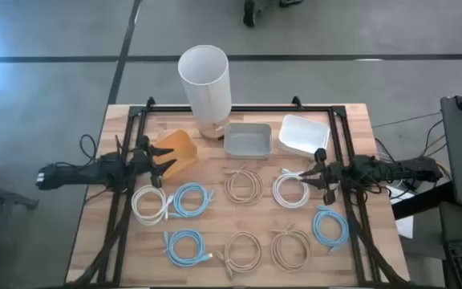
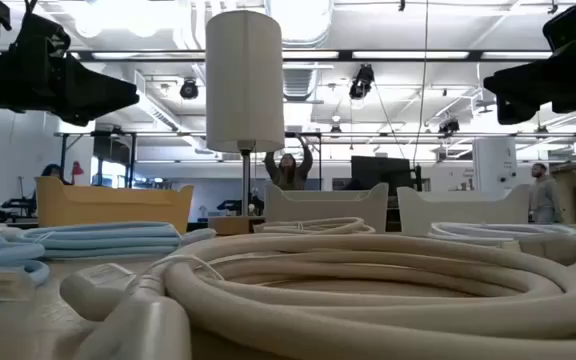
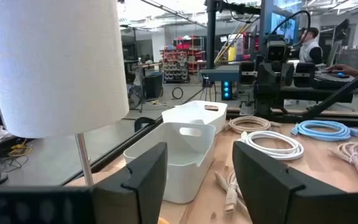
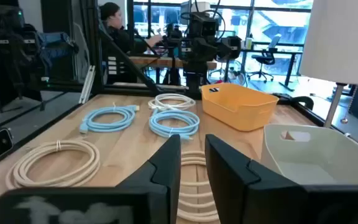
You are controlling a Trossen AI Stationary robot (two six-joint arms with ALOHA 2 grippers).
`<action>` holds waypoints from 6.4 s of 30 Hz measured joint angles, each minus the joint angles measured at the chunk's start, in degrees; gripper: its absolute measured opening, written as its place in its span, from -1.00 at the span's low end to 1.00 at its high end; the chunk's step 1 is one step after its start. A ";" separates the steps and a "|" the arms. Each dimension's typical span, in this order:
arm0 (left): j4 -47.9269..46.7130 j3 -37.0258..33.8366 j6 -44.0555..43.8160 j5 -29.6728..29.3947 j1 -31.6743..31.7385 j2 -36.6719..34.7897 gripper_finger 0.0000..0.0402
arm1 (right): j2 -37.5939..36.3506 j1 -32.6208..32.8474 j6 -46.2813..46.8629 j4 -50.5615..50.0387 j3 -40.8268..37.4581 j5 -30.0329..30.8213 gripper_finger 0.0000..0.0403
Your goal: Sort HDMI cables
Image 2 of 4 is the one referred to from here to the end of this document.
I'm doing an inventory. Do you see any yellow plastic bin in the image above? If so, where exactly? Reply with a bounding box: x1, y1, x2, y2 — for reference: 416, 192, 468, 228
35, 175, 195, 235

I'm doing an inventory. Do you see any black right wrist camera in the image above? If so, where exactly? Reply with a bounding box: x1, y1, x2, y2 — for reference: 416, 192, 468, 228
541, 0, 576, 52

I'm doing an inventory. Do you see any white plastic bin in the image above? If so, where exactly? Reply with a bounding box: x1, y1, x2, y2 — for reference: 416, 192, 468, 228
396, 183, 532, 237

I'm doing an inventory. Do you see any grey plastic bin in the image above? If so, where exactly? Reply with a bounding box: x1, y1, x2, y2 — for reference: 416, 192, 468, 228
263, 182, 390, 234

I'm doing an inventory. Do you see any black computer monitor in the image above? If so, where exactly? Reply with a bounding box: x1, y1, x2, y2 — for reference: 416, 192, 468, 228
350, 155, 414, 191

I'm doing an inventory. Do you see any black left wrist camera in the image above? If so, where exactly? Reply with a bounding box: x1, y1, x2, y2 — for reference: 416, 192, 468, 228
11, 10, 73, 57

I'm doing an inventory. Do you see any white table lamp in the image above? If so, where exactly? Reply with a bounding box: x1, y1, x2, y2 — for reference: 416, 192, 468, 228
205, 9, 286, 236

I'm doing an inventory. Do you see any white cylindrical appliance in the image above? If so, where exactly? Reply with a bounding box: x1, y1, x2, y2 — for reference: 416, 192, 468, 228
472, 137, 518, 196

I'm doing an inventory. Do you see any black overhead frame bar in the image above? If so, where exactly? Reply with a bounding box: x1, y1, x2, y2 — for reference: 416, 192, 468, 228
70, 48, 554, 63

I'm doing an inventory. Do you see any black ceiling spotlight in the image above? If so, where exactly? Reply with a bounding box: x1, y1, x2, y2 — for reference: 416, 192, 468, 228
179, 77, 200, 101
437, 117, 462, 137
348, 63, 375, 101

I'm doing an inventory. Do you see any person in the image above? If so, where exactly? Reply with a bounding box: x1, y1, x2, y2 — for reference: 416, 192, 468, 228
527, 162, 564, 225
262, 135, 315, 192
40, 163, 74, 187

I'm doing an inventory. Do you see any black hanging cable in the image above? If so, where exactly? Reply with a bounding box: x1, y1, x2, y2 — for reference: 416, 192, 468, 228
411, 0, 430, 166

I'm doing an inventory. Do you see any white ceiling light strip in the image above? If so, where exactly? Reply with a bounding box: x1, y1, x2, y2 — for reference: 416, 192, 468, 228
91, 50, 142, 60
351, 50, 471, 60
482, 50, 553, 60
281, 50, 340, 60

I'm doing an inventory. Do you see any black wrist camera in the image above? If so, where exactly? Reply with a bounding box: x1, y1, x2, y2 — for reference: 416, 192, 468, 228
11, 10, 73, 57
541, 0, 576, 52

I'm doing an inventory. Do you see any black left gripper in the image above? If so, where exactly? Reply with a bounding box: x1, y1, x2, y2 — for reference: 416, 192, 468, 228
0, 47, 141, 128

